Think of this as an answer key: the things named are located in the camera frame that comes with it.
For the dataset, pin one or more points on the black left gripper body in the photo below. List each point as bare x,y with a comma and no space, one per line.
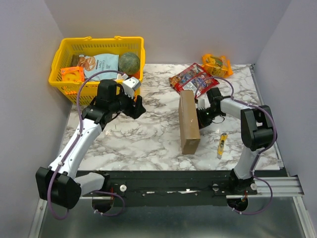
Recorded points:
126,104

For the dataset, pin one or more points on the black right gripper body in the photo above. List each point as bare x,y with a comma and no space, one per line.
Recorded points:
203,118

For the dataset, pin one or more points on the brown cardboard express box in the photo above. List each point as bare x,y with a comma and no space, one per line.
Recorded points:
188,123

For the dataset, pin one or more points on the yellow utility knife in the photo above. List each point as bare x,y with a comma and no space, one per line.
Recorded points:
220,149

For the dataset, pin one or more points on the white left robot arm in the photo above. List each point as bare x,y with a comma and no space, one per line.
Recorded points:
58,183

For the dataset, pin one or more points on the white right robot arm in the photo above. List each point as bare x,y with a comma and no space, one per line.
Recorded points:
258,132

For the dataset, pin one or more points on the orange snack box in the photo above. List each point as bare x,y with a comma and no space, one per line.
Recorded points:
73,74

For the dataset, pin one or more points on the orange round fruit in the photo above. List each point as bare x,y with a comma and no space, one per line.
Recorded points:
137,75

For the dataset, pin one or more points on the red snack bag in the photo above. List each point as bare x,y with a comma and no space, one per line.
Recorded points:
193,78

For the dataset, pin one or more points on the green round melon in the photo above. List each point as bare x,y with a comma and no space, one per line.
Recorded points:
129,63

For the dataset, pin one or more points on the light blue chips bag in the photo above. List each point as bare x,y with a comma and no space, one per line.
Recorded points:
94,64

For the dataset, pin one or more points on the orange yellow snack bag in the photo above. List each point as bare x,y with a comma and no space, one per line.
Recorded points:
217,66

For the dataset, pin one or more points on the yellow plastic shopping basket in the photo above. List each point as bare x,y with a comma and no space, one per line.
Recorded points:
69,47

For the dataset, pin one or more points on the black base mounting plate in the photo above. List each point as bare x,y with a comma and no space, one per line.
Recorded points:
170,188

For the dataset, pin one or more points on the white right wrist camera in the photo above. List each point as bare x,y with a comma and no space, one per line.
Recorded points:
201,104

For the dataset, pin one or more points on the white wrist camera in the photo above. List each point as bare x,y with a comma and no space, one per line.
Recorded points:
130,86
201,104

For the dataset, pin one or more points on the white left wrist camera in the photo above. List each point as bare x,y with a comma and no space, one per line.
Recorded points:
130,86

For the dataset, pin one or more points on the aluminium rail frame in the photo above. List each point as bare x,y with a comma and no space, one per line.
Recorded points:
266,183

